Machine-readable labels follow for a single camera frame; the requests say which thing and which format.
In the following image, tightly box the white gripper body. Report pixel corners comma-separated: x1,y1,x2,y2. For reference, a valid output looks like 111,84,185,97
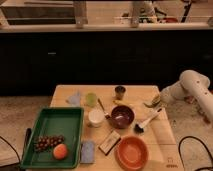
160,85,179,104

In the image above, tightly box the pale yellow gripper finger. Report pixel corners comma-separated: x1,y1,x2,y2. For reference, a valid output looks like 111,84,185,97
152,95,161,106

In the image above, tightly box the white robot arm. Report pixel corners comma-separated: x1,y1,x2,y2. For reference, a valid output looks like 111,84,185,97
154,70,213,125

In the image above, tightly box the dark maroon bowl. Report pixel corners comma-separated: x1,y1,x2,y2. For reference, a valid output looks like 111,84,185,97
110,105,135,129

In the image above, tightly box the red orange bowl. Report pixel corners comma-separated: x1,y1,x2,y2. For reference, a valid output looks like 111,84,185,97
115,136,149,171

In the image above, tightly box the yellow banana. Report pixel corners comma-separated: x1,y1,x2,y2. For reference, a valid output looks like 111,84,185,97
113,100,133,108

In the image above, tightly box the metal cup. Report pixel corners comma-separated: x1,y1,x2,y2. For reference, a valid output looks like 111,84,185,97
115,85,126,100

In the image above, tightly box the white cup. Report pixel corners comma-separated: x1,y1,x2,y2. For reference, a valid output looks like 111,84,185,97
88,109,104,127

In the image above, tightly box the brown white small box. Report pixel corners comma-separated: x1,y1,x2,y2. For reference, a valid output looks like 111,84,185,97
99,131,121,155

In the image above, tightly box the green cup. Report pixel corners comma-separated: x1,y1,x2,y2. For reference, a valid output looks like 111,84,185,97
85,93,97,107

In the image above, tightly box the light blue cloth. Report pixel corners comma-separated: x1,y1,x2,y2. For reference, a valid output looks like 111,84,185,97
66,92,81,107

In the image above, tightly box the blue sponge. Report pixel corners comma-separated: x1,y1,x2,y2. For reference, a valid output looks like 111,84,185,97
80,140,95,164

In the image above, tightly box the green plastic tray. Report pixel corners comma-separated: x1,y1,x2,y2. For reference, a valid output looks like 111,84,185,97
21,107,84,169

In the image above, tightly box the orange peach fruit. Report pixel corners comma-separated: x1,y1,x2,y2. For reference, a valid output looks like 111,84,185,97
53,144,68,160

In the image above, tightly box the bunch of red grapes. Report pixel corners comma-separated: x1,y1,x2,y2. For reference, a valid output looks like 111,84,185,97
34,135,65,152

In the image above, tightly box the white handled dish brush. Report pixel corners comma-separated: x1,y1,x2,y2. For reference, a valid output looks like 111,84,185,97
134,108,162,133

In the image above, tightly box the black cable right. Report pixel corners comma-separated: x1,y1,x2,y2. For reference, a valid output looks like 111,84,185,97
178,135,213,171

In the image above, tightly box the black cable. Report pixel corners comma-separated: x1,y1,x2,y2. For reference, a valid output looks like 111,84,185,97
0,135,22,168
178,135,213,171

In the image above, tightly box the wooden handled spoon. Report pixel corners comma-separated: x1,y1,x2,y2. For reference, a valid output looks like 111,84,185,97
97,98,110,119

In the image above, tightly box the black cable left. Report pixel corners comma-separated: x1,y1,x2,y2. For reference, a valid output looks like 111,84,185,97
0,135,22,168

